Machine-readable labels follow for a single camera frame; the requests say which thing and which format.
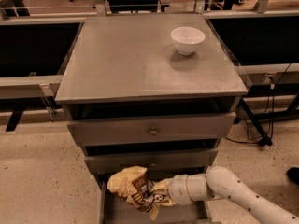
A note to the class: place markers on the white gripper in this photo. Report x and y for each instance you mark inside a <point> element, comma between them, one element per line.
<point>177,188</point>

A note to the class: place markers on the brown chip bag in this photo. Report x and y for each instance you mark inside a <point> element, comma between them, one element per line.
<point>132,185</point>

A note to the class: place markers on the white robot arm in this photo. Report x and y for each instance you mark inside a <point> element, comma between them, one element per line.
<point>220,183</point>

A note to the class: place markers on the bottom grey drawer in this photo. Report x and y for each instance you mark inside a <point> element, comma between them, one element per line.
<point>117,211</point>

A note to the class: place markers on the grey drawer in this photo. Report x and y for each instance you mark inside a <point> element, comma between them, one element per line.
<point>151,129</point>
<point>117,211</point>
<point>153,161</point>

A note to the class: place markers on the middle grey drawer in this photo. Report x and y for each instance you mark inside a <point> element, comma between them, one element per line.
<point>153,161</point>

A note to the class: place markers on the top grey drawer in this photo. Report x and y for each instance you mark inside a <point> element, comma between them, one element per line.
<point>151,129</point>

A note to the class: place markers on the grey wooden drawer cabinet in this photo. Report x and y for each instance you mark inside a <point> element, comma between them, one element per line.
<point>127,66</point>

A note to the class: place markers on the black object at right edge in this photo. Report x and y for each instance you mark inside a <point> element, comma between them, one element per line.
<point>293,174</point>

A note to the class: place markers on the white ceramic bowl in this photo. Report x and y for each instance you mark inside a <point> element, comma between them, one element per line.
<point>187,40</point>

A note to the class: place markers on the right metal rail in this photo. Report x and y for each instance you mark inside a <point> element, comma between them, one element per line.
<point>286,73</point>

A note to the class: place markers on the metal rail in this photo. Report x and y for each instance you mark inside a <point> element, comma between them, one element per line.
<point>286,73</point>
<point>29,87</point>

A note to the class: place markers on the left metal rail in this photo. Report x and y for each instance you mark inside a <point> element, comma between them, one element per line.
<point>29,87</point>

